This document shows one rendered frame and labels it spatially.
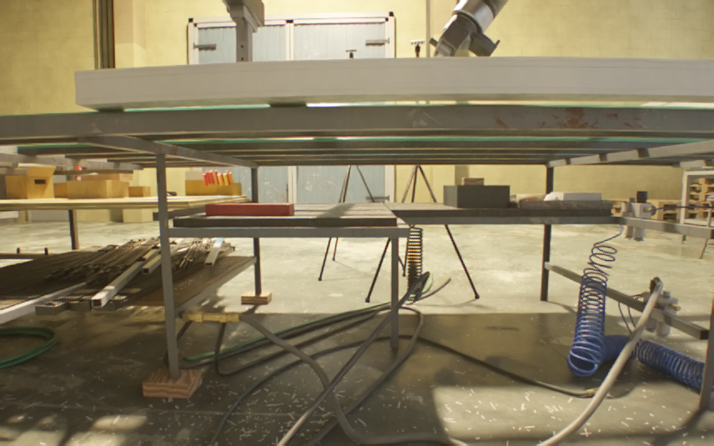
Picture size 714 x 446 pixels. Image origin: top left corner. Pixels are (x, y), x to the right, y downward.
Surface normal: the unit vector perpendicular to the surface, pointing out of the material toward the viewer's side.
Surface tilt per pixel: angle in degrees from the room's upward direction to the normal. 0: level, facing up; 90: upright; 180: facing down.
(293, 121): 90
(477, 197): 90
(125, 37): 90
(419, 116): 90
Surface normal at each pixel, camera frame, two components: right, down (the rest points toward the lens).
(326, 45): -0.03, 0.10
